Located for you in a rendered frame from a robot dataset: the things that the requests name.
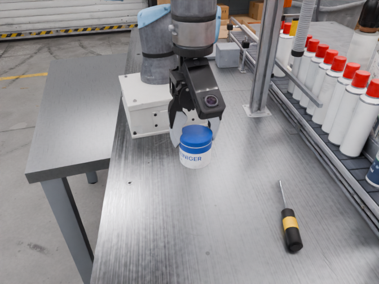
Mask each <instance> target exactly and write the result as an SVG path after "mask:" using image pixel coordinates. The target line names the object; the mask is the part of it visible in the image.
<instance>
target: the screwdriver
mask: <svg viewBox="0 0 379 284"><path fill-rule="evenodd" d="M278 181H279V185H280V190H281V194H282V197H283V202H284V206H285V209H283V210H282V211H281V216H282V220H283V226H284V230H285V234H286V238H287V243H288V247H289V249H291V250H293V251H299V250H300V249H301V248H302V247H303V243H302V240H301V235H300V232H299V227H298V224H297V220H296V217H295V214H294V211H293V210H292V209H291V208H288V207H287V203H286V200H285V195H284V191H283V187H282V184H281V179H278Z"/></svg>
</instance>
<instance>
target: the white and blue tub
mask: <svg viewBox="0 0 379 284"><path fill-rule="evenodd" d="M212 136H213V133H212V131H211V130H210V129H209V128H208V127H206V126H203V125H188V126H185V127H183V128H182V135H181V137H180V144H179V157H180V162H181V163H182V165H184V166H186V167H188V168H192V169H199V168H203V167H205V166H207V165H208V164H209V163H210V160H211V145H212Z"/></svg>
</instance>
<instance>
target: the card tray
mask: <svg viewBox="0 0 379 284"><path fill-rule="evenodd" d="M229 21H230V20H221V26H220V31H219V37H218V39H223V38H227V34H228V30H227V24H229ZM237 21H238V22H239V23H240V24H241V25H245V26H246V27H247V28H248V29H249V30H250V31H251V32H252V33H254V34H255V33H256V31H255V30H254V29H253V28H252V27H251V26H250V25H249V24H248V23H247V22H245V21H244V20H243V19H237ZM231 31H241V29H240V28H233V30H231Z"/></svg>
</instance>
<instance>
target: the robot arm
mask: <svg viewBox="0 0 379 284"><path fill-rule="evenodd" d="M137 19H138V29H139V36H140V43H141V48H142V55H143V60H142V66H141V70H140V77H141V81H142V82H144V83H146V84H149V85H165V84H169V89H170V94H171V96H172V97H173V99H172V100H171V101H170V102H169V106H168V117H169V118H168V121H169V130H170V138H171V141H172V143H173V145H174V147H175V148H176V147H177V146H178V145H179V144H180V137H181V135H182V128H183V126H184V125H185V124H186V122H187V119H188V117H187V115H186V114H185V112H184V111H183V108H184V109H187V110H188V111H189V112H190V111H191V110H192V109H196V112H197V115H198V117H199V119H202V120H203V119H207V120H208V126H209V128H210V130H211V131H212V133H213V136H212V141H213V140H215V137H216V135H217V133H218V130H219V127H220V123H221V120H222V114H223V112H224V110H225V108H226V105H225V102H224V100H223V97H222V94H221V92H220V90H219V87H218V84H217V82H216V80H215V77H214V74H213V72H212V69H211V67H210V64H209V62H208V59H207V58H206V57H204V56H208V55H210V54H212V53H213V44H215V43H216V42H217V40H218V37H219V31H220V26H221V7H220V6H217V0H170V4H164V5H157V6H153V7H149V8H145V9H143V10H141V11H139V13H138V15H137ZM177 55H178V57H177Z"/></svg>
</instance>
